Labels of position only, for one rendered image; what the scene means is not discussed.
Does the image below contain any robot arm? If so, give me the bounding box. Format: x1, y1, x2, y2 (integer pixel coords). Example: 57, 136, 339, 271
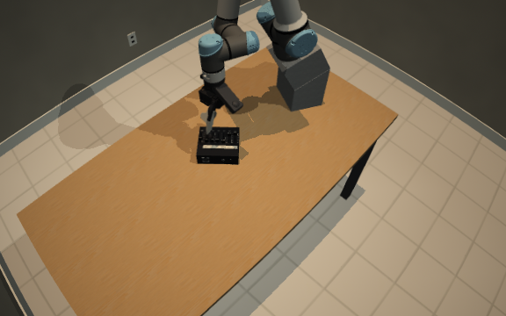
199, 0, 318, 114

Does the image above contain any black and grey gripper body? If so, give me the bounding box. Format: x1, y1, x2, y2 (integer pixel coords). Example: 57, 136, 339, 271
199, 74, 225, 109

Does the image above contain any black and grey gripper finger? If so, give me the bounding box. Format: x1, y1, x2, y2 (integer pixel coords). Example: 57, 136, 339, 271
200, 102, 217, 134

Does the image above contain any black lighting desk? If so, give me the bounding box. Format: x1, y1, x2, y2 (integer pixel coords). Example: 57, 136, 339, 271
196, 126, 240, 164

